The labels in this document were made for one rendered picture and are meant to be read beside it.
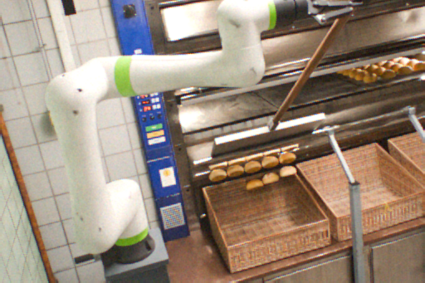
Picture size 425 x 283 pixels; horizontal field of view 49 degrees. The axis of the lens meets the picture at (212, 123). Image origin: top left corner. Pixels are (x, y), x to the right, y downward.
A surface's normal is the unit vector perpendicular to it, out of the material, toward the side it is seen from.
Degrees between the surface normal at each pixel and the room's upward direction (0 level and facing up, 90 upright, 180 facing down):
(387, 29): 70
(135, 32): 90
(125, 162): 90
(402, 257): 93
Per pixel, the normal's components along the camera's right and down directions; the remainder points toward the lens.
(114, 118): 0.25, 0.28
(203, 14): 0.16, -0.07
